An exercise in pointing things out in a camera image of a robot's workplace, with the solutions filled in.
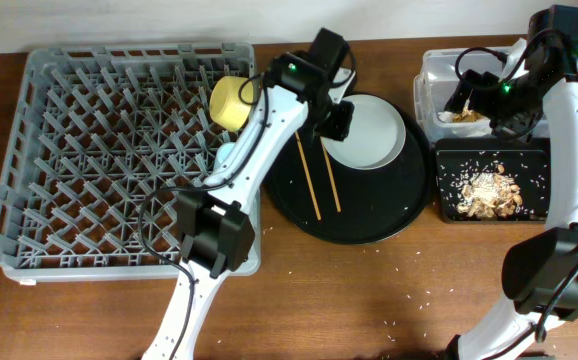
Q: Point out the grey plastic dishwasher rack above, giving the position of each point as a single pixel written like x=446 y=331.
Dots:
x=97 y=135

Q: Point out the brown food scraps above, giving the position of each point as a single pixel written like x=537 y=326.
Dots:
x=489 y=194

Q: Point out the black rectangular tray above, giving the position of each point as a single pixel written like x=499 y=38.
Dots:
x=528 y=163

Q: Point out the white paper tissue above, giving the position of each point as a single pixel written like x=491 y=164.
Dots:
x=462 y=130

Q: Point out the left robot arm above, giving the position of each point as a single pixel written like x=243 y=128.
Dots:
x=298 y=89

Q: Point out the clear plastic waste bin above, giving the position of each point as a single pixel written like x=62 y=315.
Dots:
x=437 y=82

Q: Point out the light blue plastic cup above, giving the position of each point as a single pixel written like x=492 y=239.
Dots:
x=222 y=153

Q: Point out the brown snack wrapper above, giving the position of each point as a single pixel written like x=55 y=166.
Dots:
x=467 y=116

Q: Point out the yellow bowl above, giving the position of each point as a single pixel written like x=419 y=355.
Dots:
x=231 y=101

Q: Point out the round black serving tray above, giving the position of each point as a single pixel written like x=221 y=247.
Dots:
x=376 y=204

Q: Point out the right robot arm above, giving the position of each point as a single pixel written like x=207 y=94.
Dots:
x=539 y=275

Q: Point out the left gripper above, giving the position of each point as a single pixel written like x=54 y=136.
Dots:
x=341 y=124

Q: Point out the grey round plate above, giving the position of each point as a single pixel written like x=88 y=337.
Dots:
x=376 y=137

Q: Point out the wooden chopstick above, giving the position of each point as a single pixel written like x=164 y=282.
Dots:
x=331 y=177
x=308 y=176

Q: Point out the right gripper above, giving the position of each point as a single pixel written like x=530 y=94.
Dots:
x=483 y=84

